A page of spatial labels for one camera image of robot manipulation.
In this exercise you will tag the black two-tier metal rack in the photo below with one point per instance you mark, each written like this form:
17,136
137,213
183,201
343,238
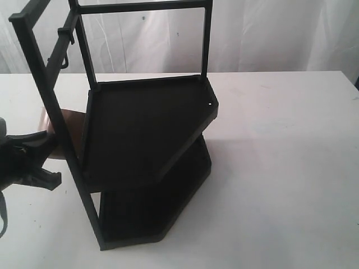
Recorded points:
137,155

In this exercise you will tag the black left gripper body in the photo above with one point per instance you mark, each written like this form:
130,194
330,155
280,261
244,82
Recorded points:
12,154

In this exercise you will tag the white backdrop curtain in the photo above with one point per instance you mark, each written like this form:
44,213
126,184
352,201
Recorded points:
246,36

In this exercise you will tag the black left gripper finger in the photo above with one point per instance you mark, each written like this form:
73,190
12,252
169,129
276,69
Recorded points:
41,178
37,147

